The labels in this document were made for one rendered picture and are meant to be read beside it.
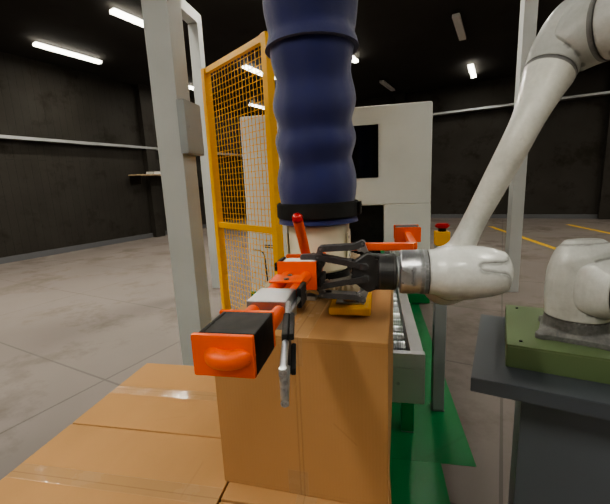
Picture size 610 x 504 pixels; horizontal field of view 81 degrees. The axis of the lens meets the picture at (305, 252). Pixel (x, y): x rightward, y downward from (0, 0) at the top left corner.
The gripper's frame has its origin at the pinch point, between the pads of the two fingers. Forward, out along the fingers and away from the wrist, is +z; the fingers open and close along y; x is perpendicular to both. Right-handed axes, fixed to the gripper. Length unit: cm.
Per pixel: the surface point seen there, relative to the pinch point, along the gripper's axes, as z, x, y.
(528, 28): -161, 342, -156
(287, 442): 4.3, -2.9, 40.0
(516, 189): -160, 342, -3
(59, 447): 75, 2, 54
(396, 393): -23, 59, 64
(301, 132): 1.4, 15.5, -30.7
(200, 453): 32, 6, 54
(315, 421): -2.6, -3.3, 33.6
